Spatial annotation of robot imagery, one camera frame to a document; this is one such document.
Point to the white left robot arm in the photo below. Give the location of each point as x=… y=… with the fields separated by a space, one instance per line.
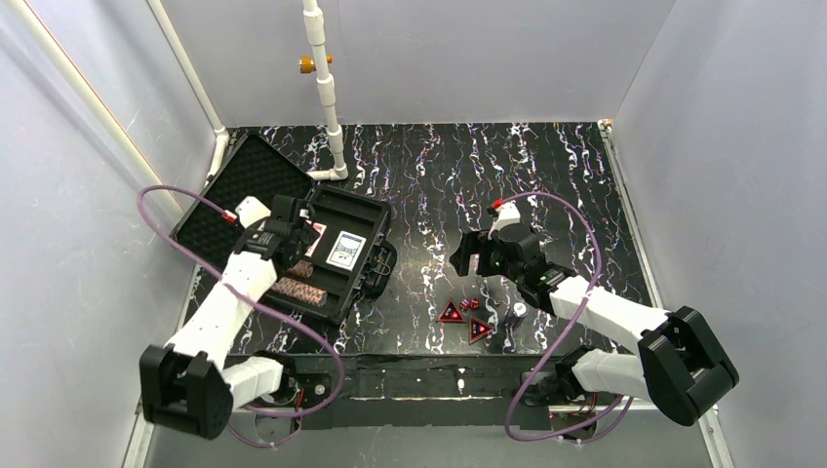
x=185 y=383

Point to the white PVC pipe stand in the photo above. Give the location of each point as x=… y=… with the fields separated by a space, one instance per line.
x=315 y=32

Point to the orange black poker chip stack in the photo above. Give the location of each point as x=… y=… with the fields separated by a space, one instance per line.
x=302 y=269

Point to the red triangular button left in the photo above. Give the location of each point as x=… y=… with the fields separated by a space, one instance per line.
x=451 y=314

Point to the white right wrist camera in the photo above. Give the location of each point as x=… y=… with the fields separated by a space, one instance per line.
x=503 y=214

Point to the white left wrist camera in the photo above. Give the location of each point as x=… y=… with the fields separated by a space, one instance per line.
x=247 y=212

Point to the orange valve knob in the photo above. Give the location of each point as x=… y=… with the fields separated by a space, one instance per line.
x=307 y=64

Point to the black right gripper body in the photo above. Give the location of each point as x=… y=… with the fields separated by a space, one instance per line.
x=482 y=253

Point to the red dice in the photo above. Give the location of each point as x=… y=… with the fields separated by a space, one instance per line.
x=469 y=304

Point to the red triangular button right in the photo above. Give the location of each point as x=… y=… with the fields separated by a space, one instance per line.
x=478 y=329

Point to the red playing card deck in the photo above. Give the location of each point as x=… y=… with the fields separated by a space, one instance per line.
x=320 y=228

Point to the black poker set case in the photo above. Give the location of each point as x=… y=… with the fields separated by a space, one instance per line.
x=329 y=245

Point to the white corner pipe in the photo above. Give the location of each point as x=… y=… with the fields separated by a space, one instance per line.
x=221 y=134

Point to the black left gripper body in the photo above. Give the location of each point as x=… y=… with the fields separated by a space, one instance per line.
x=296 y=228

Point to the blue playing card deck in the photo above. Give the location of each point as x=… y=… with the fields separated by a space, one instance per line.
x=346 y=250

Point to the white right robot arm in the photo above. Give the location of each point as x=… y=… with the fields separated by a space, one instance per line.
x=671 y=359

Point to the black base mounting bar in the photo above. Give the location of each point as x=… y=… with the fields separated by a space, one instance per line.
x=398 y=390

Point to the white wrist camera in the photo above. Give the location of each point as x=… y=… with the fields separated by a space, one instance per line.
x=247 y=212
x=503 y=214

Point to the orange blue chip row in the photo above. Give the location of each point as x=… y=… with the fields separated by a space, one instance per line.
x=300 y=291

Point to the red triangular button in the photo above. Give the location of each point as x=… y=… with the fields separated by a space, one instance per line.
x=451 y=314
x=478 y=329

